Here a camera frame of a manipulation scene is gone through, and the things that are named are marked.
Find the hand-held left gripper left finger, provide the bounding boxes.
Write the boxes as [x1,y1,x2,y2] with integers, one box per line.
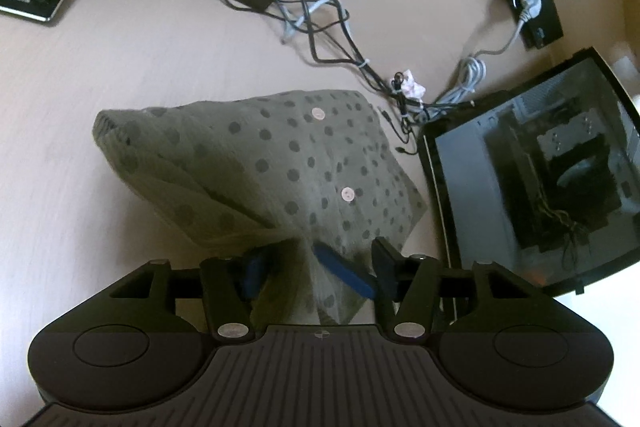
[106,247,274,343]

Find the thick grey power cable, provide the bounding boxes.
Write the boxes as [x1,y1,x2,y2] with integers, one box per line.
[429,0,544,108]

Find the tangled black cables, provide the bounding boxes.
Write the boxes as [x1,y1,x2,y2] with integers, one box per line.
[95,0,427,158]

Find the crumpled white paper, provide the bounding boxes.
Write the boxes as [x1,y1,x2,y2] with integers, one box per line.
[395,69,426,100]

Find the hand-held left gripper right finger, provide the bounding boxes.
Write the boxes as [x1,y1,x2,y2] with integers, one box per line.
[313,237,556,343]

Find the olive polka-dot knit sweater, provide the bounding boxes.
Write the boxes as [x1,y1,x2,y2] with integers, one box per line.
[92,89,430,327]

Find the thin light grey cable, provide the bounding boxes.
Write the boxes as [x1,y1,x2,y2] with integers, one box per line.
[279,0,332,46]

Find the black glass-sided computer case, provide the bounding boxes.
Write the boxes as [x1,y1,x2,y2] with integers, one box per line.
[416,47,640,299]

